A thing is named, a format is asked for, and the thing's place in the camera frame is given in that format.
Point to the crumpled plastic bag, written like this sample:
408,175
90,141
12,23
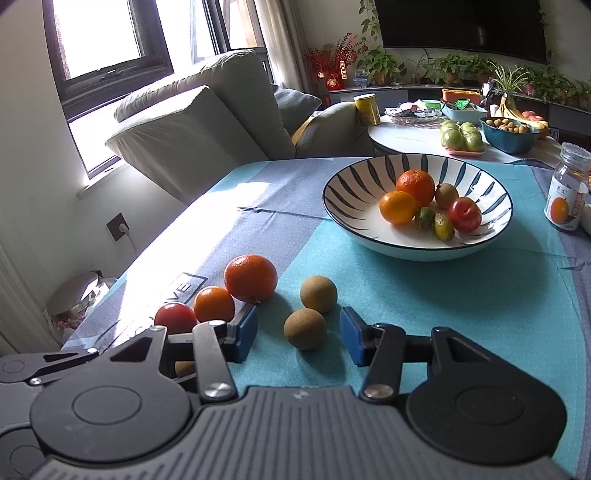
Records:
99,288

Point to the hanging vine plant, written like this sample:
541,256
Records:
369,23

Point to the clear bottle with orange label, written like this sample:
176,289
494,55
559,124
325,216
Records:
569,194

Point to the oval green brown fruit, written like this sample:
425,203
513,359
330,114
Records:
444,226

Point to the small green fruit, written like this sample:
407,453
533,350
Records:
424,217

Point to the red tomato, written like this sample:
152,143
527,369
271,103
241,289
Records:
464,214

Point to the striped white ceramic bowl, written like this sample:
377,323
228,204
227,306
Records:
369,217

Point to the dimpled tangerine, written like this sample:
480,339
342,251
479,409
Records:
415,186

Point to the pile of longans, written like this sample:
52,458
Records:
508,124

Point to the red festive plant decoration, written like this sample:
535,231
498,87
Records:
334,60

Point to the grey cushion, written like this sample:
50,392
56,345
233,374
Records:
295,106

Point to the dark framed window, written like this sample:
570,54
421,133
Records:
101,41

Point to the yellow tin can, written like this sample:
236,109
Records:
367,110

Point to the red apple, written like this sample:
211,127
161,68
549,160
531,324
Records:
174,317

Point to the spider plant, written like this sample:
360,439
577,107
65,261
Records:
512,81

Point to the orange box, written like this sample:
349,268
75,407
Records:
461,96

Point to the yellow cushion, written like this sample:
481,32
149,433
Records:
304,129

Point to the beige curtain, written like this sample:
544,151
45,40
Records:
281,41

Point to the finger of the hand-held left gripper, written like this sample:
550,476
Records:
46,364

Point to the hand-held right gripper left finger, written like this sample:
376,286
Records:
244,333

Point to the blue grey tablecloth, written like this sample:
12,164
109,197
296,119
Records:
461,314

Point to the metal lidded trash bin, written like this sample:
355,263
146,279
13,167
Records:
74,295

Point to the black flat television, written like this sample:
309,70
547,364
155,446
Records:
461,23

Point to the pile of green apples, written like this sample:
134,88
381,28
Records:
461,136

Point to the large orange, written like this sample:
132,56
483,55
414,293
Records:
250,278

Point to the round white coffee table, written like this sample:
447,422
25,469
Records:
415,138

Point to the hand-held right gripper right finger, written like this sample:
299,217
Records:
353,338

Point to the beige sofa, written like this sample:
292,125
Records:
194,129

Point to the pink round fruit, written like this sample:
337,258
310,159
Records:
536,121

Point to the smooth round orange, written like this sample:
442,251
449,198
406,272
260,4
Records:
398,207

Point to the brown kiwi fruit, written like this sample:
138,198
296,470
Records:
446,194
304,329
184,368
318,293

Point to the small orange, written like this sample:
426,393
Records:
214,303

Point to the bunch of bananas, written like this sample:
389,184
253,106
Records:
510,110

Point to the glass snack tray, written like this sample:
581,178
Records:
413,115

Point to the wall socket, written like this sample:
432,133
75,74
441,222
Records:
118,227

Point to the blue bowl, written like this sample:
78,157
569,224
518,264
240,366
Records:
508,141

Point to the light blue container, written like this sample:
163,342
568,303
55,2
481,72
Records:
461,113

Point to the potted green plant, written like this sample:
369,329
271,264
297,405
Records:
561,85
457,67
381,64

